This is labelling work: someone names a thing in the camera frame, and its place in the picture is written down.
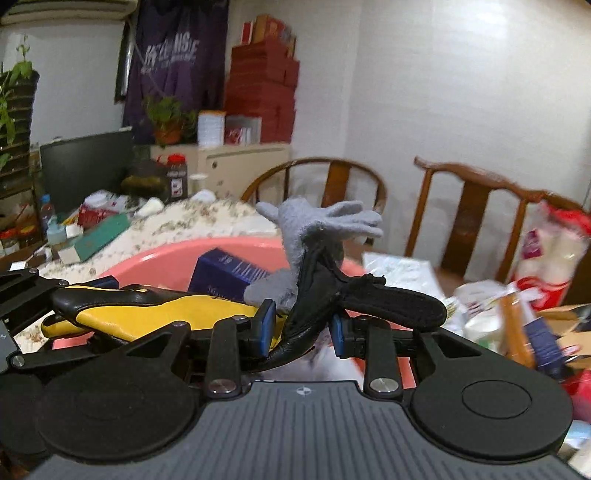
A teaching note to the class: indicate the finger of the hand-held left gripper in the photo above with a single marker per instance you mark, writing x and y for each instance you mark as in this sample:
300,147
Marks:
32,288
46,355

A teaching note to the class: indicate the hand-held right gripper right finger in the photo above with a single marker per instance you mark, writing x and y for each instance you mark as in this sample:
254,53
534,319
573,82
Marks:
338,337

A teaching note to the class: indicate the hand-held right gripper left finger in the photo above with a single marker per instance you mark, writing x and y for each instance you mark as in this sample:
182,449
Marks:
265,327

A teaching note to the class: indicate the yellow black work glove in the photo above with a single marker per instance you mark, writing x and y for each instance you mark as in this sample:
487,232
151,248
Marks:
138,317

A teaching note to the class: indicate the grey knit glove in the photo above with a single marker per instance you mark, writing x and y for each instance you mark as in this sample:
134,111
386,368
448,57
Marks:
300,226

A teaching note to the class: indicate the pink plastic basin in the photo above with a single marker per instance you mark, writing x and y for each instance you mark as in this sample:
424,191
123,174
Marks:
161,263

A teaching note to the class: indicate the floral quilt covered desktop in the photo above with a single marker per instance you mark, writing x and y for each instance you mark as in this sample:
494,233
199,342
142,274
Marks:
207,221

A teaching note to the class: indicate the glass jar with red lid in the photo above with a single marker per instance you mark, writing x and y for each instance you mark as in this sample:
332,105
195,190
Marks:
9,242

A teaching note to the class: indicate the large navy blue box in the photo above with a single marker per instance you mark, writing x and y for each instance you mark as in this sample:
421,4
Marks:
221,272

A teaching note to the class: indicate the clear water bottle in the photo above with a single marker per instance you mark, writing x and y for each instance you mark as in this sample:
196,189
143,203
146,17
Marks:
47,212

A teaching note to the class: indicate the green book box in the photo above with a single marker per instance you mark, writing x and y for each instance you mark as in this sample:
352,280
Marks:
99,235

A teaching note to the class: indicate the white plastic bag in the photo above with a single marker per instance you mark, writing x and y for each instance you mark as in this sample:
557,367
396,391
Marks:
397,270

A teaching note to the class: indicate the red packet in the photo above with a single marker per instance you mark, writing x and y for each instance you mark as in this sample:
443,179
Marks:
94,214

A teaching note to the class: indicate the black monitor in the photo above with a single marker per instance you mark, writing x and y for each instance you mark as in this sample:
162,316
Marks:
83,170

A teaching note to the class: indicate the dark brown bag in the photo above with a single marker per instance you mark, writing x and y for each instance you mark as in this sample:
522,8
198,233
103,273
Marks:
145,180

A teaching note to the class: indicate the round-back wooden chair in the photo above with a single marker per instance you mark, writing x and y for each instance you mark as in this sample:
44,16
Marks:
337,180

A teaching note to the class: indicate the small white cup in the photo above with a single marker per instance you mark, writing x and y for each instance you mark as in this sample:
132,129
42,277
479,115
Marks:
197,182

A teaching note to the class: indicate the beige cabinet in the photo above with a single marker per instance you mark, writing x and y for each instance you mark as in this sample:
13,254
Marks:
249,161

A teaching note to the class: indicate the dark jar with red lid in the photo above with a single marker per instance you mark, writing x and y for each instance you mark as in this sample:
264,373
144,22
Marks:
177,180

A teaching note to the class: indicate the orange brown long packet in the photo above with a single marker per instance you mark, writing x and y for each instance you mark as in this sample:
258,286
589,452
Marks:
519,323

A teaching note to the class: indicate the high-back wooden chair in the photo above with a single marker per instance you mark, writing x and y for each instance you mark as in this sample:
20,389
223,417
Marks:
475,203

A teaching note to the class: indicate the red and white box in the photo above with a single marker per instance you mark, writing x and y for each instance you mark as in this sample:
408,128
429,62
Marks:
242,131

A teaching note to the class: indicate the potted green plant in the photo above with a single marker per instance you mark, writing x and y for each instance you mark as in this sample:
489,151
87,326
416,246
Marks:
166,134

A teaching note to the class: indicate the white ribbed canister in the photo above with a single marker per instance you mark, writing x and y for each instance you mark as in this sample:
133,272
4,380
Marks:
211,129

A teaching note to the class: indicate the small navy blue box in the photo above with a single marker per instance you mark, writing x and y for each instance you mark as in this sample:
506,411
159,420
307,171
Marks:
545,346

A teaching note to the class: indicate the climbing green plant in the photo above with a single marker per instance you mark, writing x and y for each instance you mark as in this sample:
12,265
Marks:
21,71

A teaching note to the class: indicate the wrapped pack of paper cups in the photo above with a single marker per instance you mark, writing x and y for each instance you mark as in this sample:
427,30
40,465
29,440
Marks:
554,258

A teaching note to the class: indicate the brown cardboard sheet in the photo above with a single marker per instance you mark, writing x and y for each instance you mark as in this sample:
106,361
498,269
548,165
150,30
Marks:
568,318

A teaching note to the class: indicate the stack of red boxes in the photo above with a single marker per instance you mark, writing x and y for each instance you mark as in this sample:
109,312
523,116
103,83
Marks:
263,92

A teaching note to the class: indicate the purple hanging shirt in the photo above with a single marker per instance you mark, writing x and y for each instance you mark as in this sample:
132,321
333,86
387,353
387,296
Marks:
175,60

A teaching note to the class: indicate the white air conditioner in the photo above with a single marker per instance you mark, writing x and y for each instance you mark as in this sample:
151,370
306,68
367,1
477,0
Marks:
60,11

